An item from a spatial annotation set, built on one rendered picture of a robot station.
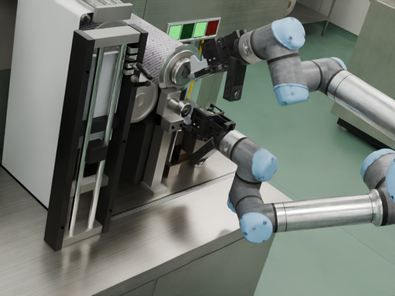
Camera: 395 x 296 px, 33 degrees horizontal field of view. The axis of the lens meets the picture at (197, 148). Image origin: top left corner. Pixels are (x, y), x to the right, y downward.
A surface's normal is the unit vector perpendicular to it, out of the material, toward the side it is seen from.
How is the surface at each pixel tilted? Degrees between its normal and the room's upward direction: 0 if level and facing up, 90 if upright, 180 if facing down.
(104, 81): 90
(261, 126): 0
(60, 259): 0
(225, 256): 90
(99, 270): 0
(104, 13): 90
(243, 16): 90
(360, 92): 46
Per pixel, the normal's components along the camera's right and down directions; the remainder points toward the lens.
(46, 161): -0.69, 0.22
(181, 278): 0.69, 0.49
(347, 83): -0.36, -0.45
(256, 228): 0.12, 0.53
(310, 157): 0.22, -0.85
